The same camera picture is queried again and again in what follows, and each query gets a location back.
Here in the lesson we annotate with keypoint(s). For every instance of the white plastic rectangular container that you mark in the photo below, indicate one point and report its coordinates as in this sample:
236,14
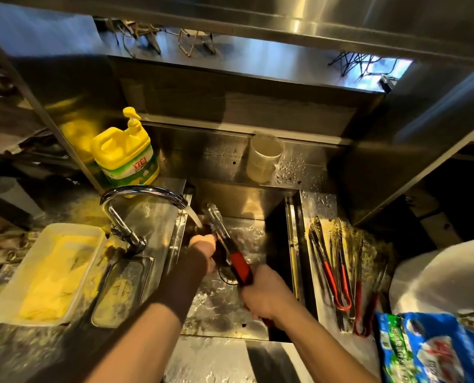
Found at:
9,291

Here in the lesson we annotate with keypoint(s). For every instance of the person's left hand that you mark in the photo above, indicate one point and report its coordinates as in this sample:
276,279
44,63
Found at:
202,247

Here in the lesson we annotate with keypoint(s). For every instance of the person's right hand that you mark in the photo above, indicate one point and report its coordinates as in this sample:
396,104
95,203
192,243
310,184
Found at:
267,293

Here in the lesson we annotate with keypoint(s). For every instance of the white plastic bag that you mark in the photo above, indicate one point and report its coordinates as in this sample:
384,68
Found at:
440,275

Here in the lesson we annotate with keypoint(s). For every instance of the person's right thumb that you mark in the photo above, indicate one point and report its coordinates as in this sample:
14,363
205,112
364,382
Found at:
257,275

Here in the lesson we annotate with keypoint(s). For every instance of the blue green plastic bag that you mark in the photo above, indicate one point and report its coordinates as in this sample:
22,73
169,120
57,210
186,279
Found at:
428,351

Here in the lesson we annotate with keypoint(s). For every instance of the person's left forearm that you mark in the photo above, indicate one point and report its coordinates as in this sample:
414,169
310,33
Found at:
137,347

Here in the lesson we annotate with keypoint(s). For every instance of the sink drain strainer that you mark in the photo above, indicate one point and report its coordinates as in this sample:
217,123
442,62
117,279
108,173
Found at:
227,277

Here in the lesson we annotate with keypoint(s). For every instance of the stainless steel shelf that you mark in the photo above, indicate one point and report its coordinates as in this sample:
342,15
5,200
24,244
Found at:
261,23

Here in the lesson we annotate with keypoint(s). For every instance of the black arm sleeve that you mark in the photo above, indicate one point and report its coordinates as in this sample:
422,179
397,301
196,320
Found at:
183,281

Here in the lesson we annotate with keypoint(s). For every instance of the person's left fingers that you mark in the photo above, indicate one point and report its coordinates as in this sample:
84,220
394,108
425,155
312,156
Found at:
203,239

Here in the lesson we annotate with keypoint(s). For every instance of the stainless steel sink basin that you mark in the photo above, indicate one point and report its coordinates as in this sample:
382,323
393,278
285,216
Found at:
261,235

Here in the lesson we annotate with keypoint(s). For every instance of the clear plastic measuring cup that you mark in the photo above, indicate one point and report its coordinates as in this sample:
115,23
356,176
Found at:
263,159

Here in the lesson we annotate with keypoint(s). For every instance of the yellow dish soap pump bottle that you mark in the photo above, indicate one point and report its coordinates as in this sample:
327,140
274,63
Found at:
125,155

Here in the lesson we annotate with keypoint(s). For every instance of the person's right forearm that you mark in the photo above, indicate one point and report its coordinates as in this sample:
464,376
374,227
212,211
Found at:
320,347

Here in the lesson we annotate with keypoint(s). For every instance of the small steel tray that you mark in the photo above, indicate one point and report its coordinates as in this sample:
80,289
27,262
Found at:
119,293

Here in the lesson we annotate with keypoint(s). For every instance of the chrome sink faucet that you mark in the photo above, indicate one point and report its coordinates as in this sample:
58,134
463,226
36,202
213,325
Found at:
129,219

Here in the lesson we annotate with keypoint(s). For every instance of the yellow cleaning cloth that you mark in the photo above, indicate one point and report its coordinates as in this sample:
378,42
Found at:
57,275

